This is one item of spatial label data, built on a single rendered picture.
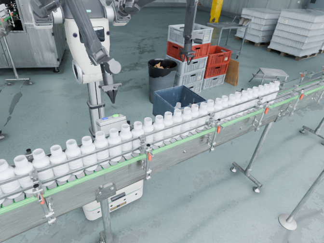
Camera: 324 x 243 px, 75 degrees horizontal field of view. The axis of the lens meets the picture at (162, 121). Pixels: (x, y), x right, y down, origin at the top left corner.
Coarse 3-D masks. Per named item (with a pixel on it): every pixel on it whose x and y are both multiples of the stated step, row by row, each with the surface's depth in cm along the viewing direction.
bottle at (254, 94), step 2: (254, 88) 142; (256, 88) 144; (258, 88) 142; (254, 90) 142; (256, 90) 142; (252, 92) 143; (254, 92) 142; (256, 92) 142; (252, 94) 143; (254, 94) 143; (256, 94) 143; (254, 96) 143; (256, 96) 143; (252, 98) 144; (254, 100) 145; (252, 102) 145; (254, 102) 146; (250, 104) 146; (252, 104) 146; (254, 104) 147; (250, 106) 147; (252, 106) 147; (252, 108) 149
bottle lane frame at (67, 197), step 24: (312, 96) 195; (240, 120) 141; (264, 120) 163; (192, 144) 125; (216, 144) 141; (120, 168) 100; (48, 192) 84; (72, 192) 92; (0, 216) 78; (24, 216) 84; (0, 240) 84
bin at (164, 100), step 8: (168, 88) 180; (176, 88) 185; (184, 88) 188; (160, 96) 167; (168, 96) 185; (176, 96) 191; (184, 96) 191; (192, 96) 181; (200, 96) 173; (160, 104) 170; (168, 104) 159; (184, 104) 194; (200, 104) 166; (152, 112) 185; (160, 112) 173
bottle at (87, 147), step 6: (84, 138) 88; (90, 138) 88; (84, 144) 86; (90, 144) 87; (84, 150) 87; (90, 150) 88; (90, 156) 89; (96, 156) 94; (84, 162) 91; (90, 162) 91; (90, 168) 93
